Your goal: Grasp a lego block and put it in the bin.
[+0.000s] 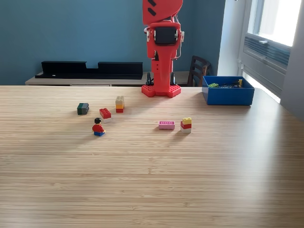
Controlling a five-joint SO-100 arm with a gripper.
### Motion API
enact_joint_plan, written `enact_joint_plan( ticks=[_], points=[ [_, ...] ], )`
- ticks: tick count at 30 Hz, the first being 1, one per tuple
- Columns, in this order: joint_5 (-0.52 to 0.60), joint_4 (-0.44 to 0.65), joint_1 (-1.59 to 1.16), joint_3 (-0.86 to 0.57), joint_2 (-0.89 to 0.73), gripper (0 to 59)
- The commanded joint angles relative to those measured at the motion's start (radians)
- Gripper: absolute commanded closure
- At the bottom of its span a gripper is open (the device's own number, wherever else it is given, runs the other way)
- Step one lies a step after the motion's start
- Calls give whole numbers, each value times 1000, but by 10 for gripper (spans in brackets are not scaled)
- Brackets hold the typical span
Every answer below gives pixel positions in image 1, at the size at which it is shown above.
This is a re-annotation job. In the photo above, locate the yellow red white brick stack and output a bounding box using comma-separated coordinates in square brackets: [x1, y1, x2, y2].
[180, 117, 192, 134]

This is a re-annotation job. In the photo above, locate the dark green grey brick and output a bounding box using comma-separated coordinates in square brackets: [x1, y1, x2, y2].
[76, 103, 90, 115]

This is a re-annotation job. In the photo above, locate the blue plastic bin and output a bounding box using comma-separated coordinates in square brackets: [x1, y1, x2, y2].
[202, 76, 255, 106]

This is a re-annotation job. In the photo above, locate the dark wooden chair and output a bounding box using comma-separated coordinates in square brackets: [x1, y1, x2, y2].
[187, 55, 211, 87]

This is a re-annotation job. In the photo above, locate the tan yellow red brick stack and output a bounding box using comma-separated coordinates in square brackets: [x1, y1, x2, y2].
[115, 95, 125, 113]

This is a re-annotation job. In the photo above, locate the pink flat brick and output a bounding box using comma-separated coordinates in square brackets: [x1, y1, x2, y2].
[158, 121, 176, 130]

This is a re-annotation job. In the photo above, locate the grey window vent unit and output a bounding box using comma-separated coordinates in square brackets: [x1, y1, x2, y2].
[239, 33, 292, 95]

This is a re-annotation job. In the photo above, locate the window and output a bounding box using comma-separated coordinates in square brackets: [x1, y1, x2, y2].
[247, 0, 302, 47]

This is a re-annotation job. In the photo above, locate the toy figure red shirt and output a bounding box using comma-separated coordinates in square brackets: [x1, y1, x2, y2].
[92, 117, 106, 137]

